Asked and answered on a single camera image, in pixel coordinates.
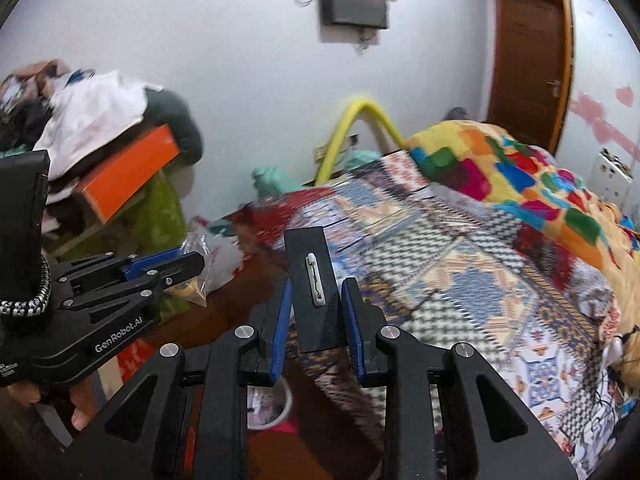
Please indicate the teal cloth bundle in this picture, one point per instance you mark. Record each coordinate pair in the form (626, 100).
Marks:
(357, 158)
(272, 180)

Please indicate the green cloth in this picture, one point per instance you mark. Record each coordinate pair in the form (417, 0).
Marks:
(155, 215)

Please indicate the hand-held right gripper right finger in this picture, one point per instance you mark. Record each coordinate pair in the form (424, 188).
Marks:
(352, 330)

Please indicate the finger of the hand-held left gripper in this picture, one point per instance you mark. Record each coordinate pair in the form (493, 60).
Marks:
(185, 267)
(150, 262)

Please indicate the white appliance box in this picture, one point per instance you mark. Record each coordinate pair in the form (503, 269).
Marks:
(612, 175)

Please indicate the person's left hand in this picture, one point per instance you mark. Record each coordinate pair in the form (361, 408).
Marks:
(82, 407)

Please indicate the clear plastic wrapper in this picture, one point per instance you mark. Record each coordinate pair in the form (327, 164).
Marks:
(192, 294)

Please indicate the black wall box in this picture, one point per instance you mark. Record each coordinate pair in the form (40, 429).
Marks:
(355, 5)

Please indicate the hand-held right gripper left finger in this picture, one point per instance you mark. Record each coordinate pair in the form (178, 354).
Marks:
(280, 330)

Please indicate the orange box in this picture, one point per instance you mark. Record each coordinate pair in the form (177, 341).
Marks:
(130, 175)

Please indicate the black card with white clip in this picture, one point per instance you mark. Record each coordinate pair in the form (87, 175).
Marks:
(320, 330)

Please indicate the patchwork printed bedsheet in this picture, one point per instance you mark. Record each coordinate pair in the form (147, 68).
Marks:
(475, 280)

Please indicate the pile of clothes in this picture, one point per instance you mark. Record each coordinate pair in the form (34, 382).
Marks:
(95, 110)

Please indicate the dark grey cushion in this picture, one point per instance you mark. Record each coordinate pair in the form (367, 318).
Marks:
(175, 120)

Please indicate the colourful block pattern blanket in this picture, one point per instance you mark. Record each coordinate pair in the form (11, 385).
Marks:
(500, 170)

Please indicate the white plastic bag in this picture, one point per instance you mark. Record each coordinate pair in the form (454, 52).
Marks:
(225, 260)

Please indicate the brown wooden door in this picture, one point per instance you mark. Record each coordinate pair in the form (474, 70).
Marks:
(530, 60)

